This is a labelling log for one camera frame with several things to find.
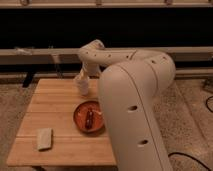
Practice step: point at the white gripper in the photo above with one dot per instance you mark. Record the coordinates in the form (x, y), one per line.
(88, 70)

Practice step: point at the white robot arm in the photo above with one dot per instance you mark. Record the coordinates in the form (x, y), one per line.
(128, 81)

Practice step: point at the orange round plate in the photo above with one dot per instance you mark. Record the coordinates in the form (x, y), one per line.
(80, 113)

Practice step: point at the brown bottle on plate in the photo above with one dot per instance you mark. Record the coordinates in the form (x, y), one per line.
(89, 119)

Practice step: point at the white folded cloth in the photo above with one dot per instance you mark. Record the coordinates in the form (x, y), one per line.
(44, 139)

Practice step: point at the black rail support leg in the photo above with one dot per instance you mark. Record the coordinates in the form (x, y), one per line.
(28, 79)

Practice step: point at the grey horizontal rail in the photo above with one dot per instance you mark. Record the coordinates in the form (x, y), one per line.
(30, 56)

